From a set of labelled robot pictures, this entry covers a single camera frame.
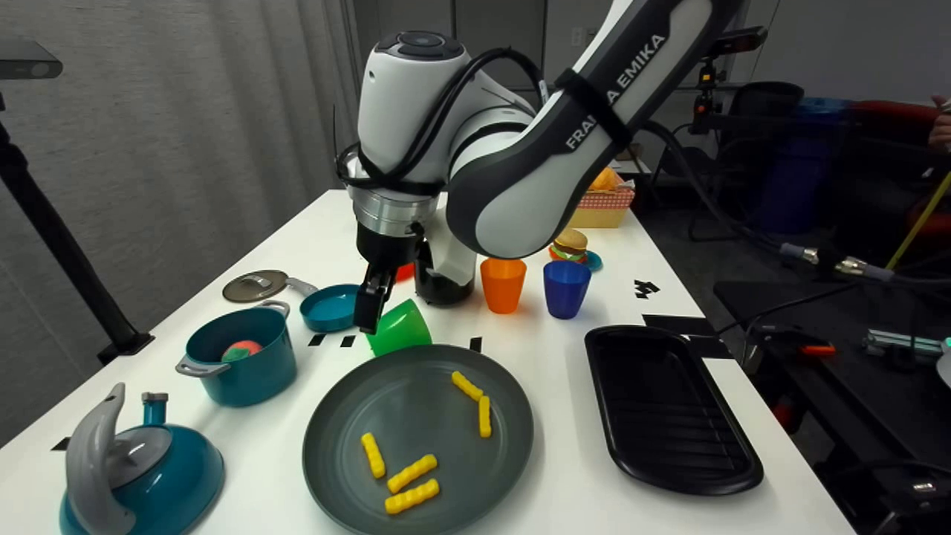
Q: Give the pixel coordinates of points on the grey curtain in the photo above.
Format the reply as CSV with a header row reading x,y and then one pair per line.
x,y
190,119

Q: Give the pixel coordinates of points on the blue plastic cup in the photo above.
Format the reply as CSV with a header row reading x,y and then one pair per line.
x,y
567,290

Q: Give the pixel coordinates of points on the black tape marker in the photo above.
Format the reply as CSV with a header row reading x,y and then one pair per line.
x,y
62,445
473,344

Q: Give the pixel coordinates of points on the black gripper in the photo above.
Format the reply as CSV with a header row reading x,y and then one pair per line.
x,y
390,255

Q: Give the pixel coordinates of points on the black camera tripod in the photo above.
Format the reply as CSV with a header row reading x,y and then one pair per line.
x,y
62,247

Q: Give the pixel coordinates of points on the orange plastic cup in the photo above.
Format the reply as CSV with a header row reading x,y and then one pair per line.
x,y
505,287

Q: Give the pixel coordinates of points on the red small plate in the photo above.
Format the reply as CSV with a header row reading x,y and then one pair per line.
x,y
406,271

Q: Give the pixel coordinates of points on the small teal toy plate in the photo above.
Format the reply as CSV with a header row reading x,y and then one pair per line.
x,y
594,262

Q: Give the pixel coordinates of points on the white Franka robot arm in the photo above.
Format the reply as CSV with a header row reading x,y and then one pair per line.
x,y
536,180

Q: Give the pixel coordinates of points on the grey round pot lid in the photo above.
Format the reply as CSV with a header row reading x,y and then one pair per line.
x,y
255,287

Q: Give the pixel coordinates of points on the yellow pole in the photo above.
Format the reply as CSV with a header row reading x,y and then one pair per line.
x,y
918,231

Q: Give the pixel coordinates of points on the green plastic cup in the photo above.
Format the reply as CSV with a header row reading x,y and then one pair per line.
x,y
401,329

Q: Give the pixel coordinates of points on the dark grey round plate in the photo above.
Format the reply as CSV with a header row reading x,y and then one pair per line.
x,y
426,436

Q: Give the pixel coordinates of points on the black rectangular baking tray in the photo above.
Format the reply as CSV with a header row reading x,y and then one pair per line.
x,y
671,408

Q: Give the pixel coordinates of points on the black clips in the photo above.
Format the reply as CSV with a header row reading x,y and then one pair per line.
x,y
647,290

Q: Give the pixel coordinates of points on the orange toy fruit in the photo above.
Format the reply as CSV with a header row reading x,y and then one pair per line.
x,y
606,180

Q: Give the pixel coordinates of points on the toy hamburger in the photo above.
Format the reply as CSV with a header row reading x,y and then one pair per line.
x,y
573,246

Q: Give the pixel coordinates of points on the yellow toy fry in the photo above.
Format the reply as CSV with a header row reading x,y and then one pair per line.
x,y
487,418
411,475
372,457
469,384
411,497

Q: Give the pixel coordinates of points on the pink green toy ball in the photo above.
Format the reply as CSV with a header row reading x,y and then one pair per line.
x,y
243,348

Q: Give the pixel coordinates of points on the blue bin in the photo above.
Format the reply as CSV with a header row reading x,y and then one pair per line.
x,y
797,166

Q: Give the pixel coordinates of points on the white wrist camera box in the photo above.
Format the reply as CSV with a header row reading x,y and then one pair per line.
x,y
454,259

